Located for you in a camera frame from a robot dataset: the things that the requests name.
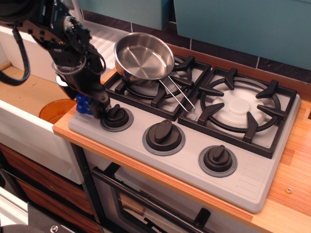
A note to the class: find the blue toy blueberry cluster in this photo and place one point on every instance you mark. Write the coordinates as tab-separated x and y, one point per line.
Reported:
83	104

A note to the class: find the black right burner grate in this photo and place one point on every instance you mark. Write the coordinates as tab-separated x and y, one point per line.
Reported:
253	115

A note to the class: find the wooden drawer fronts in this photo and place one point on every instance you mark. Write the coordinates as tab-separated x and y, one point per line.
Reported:
54	194

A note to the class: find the stainless steel pan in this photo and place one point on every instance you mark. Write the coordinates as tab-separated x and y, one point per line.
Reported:
143	60

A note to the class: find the white toy sink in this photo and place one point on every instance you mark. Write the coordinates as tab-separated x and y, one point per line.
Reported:
21	129

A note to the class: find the black middle stove knob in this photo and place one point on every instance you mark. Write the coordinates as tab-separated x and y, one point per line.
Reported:
164	138

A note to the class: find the black left burner grate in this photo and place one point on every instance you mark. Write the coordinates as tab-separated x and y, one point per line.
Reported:
157	100

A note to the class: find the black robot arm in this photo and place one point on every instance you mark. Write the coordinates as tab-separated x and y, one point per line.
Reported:
75	60

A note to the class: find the black left stove knob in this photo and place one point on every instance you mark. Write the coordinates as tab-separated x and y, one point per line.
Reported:
117	119

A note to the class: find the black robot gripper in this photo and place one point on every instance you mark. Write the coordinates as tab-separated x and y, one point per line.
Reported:
85	79

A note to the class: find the black stove knob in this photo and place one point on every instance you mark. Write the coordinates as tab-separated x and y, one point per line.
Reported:
218	161
164	138
117	119

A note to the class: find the grey toy stove top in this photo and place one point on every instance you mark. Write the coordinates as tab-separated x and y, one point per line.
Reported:
247	187

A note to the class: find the oven door with handle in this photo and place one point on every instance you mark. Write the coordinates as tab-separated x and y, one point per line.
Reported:
146	207

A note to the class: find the black right stove knob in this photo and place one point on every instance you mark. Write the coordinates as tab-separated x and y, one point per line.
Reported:
218	161

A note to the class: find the black burner grate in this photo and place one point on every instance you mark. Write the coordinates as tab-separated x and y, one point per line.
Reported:
157	100
253	115

